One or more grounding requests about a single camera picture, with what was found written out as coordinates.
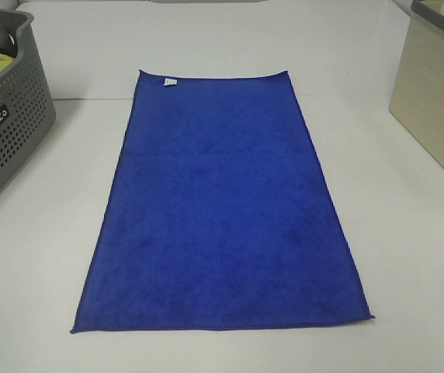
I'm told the blue microfibre towel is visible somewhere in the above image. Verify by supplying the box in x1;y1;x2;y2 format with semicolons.
82;71;368;314

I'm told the grey perforated plastic basket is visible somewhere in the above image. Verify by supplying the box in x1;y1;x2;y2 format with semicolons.
0;9;56;192

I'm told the beige storage box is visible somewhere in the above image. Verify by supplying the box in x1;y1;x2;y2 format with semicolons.
389;1;444;168

